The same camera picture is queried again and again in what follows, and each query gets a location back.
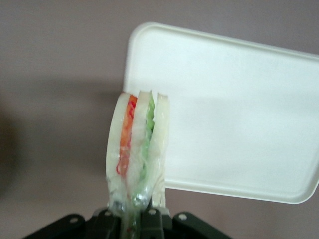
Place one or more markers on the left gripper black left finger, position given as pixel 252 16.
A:
pixel 94 227

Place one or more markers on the plastic triangle sandwich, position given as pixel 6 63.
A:
pixel 139 124

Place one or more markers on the cream rectangular plastic tray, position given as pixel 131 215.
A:
pixel 236 112

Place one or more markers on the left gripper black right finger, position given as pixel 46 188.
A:
pixel 174 227

